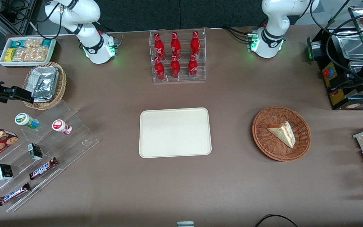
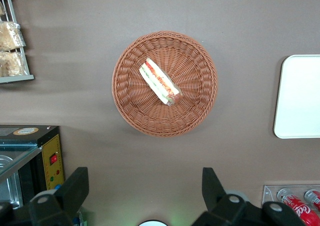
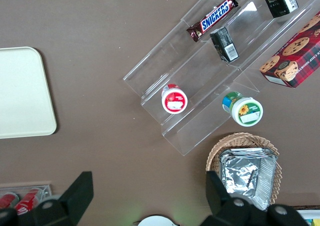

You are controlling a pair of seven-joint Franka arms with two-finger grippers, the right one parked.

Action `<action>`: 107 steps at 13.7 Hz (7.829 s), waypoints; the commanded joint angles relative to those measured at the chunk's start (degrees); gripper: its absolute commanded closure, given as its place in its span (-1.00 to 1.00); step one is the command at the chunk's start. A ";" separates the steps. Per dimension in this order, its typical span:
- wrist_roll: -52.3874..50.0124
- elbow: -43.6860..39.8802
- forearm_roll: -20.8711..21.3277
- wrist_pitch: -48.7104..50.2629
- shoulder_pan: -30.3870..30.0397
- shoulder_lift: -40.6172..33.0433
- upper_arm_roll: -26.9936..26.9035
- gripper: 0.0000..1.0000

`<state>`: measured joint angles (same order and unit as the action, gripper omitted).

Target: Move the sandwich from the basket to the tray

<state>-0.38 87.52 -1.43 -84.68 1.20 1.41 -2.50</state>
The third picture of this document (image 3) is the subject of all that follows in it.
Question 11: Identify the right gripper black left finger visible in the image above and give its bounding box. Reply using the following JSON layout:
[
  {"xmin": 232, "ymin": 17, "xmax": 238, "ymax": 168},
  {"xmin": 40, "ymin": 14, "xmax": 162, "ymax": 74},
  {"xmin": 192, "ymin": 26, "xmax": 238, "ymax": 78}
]
[{"xmin": 32, "ymin": 171, "xmax": 94, "ymax": 226}]

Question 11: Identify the foil wrapped pack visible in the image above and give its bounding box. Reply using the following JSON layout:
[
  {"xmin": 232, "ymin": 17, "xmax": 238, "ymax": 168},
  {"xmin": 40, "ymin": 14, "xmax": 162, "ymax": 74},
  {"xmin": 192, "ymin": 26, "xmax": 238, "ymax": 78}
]
[
  {"xmin": 219, "ymin": 157, "xmax": 262, "ymax": 195},
  {"xmin": 219, "ymin": 147, "xmax": 280, "ymax": 211}
]

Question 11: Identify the Snickers chocolate bar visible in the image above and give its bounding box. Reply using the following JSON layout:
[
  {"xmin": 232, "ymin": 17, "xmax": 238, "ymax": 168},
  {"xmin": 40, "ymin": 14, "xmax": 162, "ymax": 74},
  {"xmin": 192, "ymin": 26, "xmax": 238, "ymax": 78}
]
[{"xmin": 186, "ymin": 0, "xmax": 239, "ymax": 43}]

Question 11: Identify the red tartan cookie box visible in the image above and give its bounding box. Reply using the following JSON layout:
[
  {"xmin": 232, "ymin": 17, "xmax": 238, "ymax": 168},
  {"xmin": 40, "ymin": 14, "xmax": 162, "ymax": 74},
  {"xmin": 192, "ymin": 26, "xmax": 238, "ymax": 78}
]
[{"xmin": 259, "ymin": 10, "xmax": 320, "ymax": 88}]

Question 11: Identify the green lidded white cup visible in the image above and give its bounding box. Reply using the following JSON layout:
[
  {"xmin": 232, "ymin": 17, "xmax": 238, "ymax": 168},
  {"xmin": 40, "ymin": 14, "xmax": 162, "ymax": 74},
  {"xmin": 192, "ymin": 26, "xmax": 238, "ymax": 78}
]
[{"xmin": 221, "ymin": 91, "xmax": 264, "ymax": 127}]

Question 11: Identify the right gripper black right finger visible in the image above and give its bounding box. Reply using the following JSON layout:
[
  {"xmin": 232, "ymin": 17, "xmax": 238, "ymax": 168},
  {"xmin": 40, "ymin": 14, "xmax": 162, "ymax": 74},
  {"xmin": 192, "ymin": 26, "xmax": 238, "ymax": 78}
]
[{"xmin": 201, "ymin": 171, "xmax": 270, "ymax": 226}]

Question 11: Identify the white snack tray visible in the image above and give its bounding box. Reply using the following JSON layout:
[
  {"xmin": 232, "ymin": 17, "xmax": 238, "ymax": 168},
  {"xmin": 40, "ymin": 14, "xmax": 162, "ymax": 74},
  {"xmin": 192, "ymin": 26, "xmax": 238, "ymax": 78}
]
[{"xmin": 297, "ymin": 209, "xmax": 320, "ymax": 226}]

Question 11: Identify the clear acrylic stepped stand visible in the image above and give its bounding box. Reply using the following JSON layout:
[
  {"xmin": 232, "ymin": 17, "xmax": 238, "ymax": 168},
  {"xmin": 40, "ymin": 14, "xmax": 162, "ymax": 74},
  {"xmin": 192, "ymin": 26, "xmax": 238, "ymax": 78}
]
[{"xmin": 122, "ymin": 0, "xmax": 320, "ymax": 157}]

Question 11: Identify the red lidded white cup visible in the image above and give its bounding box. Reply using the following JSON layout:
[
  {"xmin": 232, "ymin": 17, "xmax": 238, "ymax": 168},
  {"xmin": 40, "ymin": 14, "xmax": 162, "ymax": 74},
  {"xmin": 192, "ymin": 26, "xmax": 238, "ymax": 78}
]
[{"xmin": 161, "ymin": 84, "xmax": 189, "ymax": 115}]

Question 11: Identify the light wicker basket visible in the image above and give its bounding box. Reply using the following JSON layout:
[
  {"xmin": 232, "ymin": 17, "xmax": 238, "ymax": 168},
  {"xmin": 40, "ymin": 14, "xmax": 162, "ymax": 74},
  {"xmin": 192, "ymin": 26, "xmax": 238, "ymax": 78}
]
[{"xmin": 205, "ymin": 132, "xmax": 283, "ymax": 206}]

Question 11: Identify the small black drink carton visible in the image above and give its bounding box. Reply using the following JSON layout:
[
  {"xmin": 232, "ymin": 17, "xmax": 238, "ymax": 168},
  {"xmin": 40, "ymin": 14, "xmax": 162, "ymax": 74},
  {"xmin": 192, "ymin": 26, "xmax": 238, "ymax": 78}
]
[
  {"xmin": 261, "ymin": 0, "xmax": 299, "ymax": 19},
  {"xmin": 209, "ymin": 27, "xmax": 240, "ymax": 63}
]

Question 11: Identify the clear acrylic bottle rack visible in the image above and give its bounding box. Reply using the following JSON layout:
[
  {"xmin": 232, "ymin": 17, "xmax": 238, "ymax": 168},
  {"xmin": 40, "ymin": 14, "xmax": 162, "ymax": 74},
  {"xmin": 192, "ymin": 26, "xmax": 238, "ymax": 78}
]
[{"xmin": 0, "ymin": 183, "xmax": 53, "ymax": 211}]

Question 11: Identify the beige plastic tray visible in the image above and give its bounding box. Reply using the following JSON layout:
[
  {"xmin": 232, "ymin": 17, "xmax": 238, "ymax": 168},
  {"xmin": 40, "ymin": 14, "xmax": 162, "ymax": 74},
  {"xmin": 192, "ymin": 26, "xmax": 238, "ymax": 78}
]
[{"xmin": 0, "ymin": 47, "xmax": 58, "ymax": 139}]

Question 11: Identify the red cola bottle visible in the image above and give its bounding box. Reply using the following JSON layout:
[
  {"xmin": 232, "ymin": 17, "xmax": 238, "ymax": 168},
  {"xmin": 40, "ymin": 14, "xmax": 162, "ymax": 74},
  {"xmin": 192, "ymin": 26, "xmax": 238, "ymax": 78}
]
[{"xmin": 14, "ymin": 187, "xmax": 44, "ymax": 215}]

